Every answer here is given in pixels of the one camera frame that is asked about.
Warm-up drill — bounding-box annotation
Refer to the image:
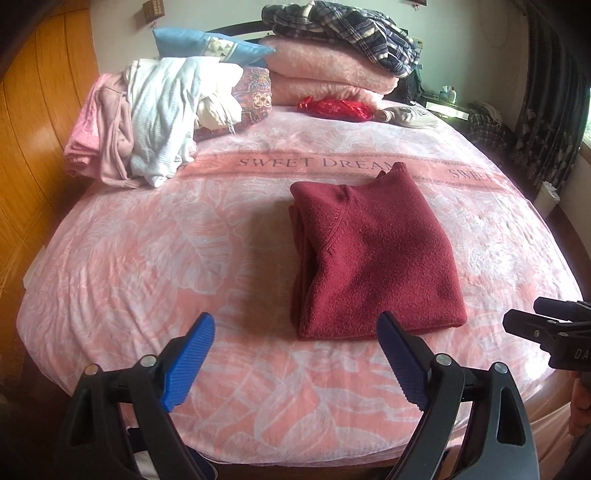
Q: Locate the blue pillow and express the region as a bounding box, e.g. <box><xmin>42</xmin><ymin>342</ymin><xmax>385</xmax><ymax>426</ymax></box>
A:
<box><xmin>152</xmin><ymin>27</ymin><xmax>273</xmax><ymax>71</ymax></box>

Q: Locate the paisley patterned pillow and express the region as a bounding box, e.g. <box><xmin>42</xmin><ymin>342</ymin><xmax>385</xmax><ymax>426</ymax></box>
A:
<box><xmin>230</xmin><ymin>67</ymin><xmax>274</xmax><ymax>125</ymax></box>

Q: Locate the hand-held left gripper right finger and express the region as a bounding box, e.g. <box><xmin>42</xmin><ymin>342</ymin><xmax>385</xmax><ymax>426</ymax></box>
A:
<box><xmin>376</xmin><ymin>311</ymin><xmax>541</xmax><ymax>480</ymax></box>

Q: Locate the pink floral bed blanket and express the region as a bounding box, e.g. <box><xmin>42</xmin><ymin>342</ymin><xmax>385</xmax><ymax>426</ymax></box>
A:
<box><xmin>16</xmin><ymin>104</ymin><xmax>585</xmax><ymax>467</ymax></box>

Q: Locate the red shiny cloth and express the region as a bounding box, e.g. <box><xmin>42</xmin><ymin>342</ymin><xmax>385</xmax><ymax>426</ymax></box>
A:
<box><xmin>296</xmin><ymin>95</ymin><xmax>374</xmax><ymax>122</ymax></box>

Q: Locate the person's right hand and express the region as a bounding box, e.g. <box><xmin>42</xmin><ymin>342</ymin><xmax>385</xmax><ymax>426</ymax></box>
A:
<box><xmin>570</xmin><ymin>374</ymin><xmax>591</xmax><ymax>433</ymax></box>

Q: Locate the plaid flannel shirt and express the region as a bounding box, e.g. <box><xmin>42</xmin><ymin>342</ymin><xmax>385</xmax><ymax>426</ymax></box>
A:
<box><xmin>262</xmin><ymin>1</ymin><xmax>422</xmax><ymax>78</ymax></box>

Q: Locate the folded pink fleece blanket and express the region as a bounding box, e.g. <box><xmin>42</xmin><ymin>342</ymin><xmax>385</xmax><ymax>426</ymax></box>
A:
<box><xmin>270</xmin><ymin>76</ymin><xmax>394</xmax><ymax>110</ymax></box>
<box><xmin>257</xmin><ymin>37</ymin><xmax>400</xmax><ymax>89</ymax></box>

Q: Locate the beige cap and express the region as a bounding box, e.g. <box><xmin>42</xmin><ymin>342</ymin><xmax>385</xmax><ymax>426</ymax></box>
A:
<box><xmin>381</xmin><ymin>104</ymin><xmax>443</xmax><ymax>131</ymax></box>

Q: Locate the pink garment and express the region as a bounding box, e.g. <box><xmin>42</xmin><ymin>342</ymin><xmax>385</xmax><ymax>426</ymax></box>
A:
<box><xmin>65</xmin><ymin>73</ymin><xmax>136</xmax><ymax>188</ymax></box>

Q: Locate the dark floral curtain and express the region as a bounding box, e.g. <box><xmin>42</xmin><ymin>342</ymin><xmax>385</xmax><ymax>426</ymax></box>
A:
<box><xmin>508</xmin><ymin>0</ymin><xmax>591</xmax><ymax>186</ymax></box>

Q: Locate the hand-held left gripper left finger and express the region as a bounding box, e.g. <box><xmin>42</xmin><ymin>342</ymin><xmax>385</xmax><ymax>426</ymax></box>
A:
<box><xmin>53</xmin><ymin>311</ymin><xmax>216</xmax><ymax>480</ymax></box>

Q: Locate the bedside table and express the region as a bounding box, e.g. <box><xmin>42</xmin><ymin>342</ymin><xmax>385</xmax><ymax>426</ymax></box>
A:
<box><xmin>422</xmin><ymin>91</ymin><xmax>472</xmax><ymax>121</ymax></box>

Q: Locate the pile of pink white clothes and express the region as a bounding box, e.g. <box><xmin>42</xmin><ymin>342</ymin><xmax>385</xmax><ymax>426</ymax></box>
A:
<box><xmin>122</xmin><ymin>58</ymin><xmax>244</xmax><ymax>188</ymax></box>

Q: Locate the cream garment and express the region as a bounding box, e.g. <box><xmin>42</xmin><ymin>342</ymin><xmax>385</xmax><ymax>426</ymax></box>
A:
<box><xmin>196</xmin><ymin>85</ymin><xmax>244</xmax><ymax>138</ymax></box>

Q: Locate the grey plaid cloth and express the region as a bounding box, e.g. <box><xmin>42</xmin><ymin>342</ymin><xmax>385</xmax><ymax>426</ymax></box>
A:
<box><xmin>466</xmin><ymin>102</ymin><xmax>514</xmax><ymax>149</ymax></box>

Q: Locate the maroon knit sweater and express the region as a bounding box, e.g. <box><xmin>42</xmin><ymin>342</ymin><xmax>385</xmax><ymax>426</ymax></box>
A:
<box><xmin>288</xmin><ymin>161</ymin><xmax>468</xmax><ymax>341</ymax></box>

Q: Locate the white waste bin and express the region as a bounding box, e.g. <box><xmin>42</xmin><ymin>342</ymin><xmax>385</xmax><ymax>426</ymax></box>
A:
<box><xmin>536</xmin><ymin>181</ymin><xmax>562</xmax><ymax>219</ymax></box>

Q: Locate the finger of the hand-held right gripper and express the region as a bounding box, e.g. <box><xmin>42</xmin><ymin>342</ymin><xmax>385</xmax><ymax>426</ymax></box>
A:
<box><xmin>503</xmin><ymin>308</ymin><xmax>571</xmax><ymax>347</ymax></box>
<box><xmin>533</xmin><ymin>298</ymin><xmax>591</xmax><ymax>323</ymax></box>

